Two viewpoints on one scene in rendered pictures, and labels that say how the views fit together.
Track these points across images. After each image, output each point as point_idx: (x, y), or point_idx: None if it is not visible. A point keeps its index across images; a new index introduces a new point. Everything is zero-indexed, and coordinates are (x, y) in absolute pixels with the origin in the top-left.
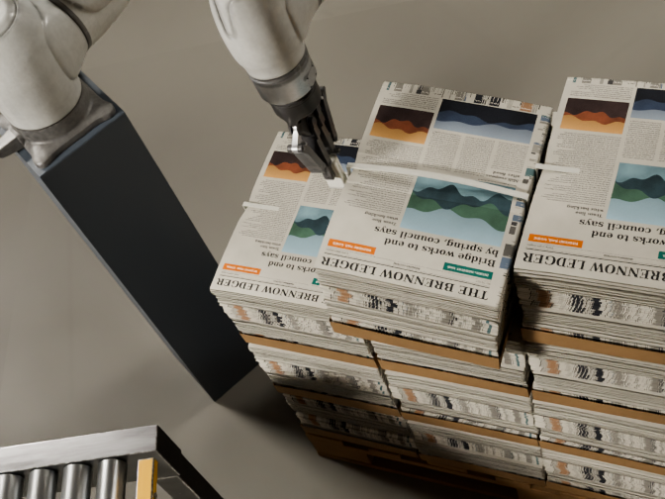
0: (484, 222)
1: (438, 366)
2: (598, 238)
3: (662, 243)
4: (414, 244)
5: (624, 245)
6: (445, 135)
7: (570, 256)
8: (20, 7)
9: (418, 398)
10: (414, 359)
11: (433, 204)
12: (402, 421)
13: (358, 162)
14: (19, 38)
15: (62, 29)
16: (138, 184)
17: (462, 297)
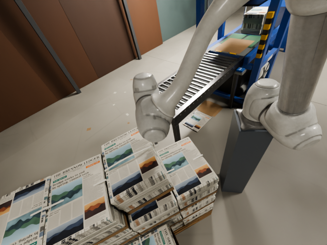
0: (111, 157)
1: None
2: (82, 171)
3: (65, 179)
4: (124, 142)
5: (75, 173)
6: (134, 170)
7: (87, 163)
8: (264, 90)
9: None
10: None
11: (125, 152)
12: None
13: (151, 148)
14: (253, 89)
15: (258, 106)
16: (233, 141)
17: (108, 141)
